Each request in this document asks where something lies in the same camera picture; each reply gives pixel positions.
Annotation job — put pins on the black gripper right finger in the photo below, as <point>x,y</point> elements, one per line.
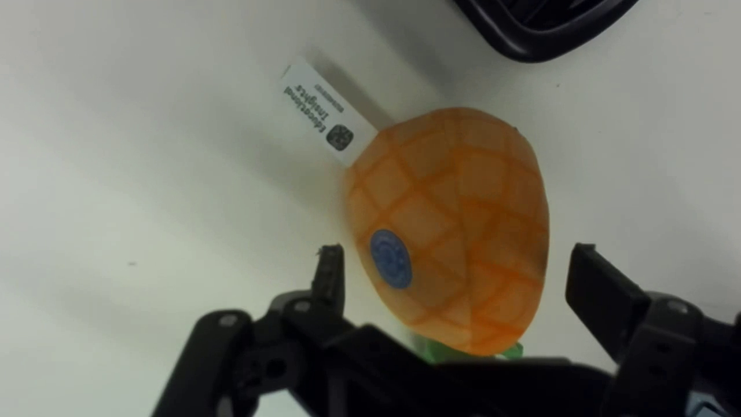
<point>610,302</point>

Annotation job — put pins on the orange pineapple plush toy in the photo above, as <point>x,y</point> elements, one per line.
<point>454,231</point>

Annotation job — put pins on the black grill pan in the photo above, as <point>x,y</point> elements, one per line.
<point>539,25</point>

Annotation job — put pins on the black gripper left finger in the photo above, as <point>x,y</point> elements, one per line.
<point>330,279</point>

